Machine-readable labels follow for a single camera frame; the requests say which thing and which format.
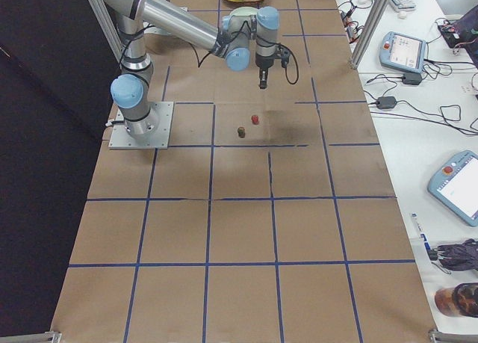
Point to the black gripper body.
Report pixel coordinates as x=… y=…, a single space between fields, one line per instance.
x=263 y=62

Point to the strawberry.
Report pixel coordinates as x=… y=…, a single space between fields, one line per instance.
x=255 y=119
x=241 y=132

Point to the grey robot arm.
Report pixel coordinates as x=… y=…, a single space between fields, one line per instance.
x=246 y=34

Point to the light green plate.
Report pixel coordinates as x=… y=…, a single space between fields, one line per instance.
x=244 y=11

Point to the black power adapter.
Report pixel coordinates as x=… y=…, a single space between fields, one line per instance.
x=411 y=78
x=386 y=102

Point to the teach pendant far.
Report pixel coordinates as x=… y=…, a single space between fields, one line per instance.
x=402 y=52

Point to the teach pendant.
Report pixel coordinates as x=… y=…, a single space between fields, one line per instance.
x=455 y=186
x=402 y=52

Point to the white keyboard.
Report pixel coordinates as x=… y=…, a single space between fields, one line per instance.
x=402 y=5

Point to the teach pendant near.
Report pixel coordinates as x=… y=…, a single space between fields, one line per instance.
x=455 y=186

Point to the folded dark umbrella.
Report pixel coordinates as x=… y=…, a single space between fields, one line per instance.
x=456 y=257

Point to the aluminium post right side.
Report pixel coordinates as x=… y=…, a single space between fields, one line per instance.
x=369 y=28

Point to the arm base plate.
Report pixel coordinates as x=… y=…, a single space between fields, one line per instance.
x=150 y=133

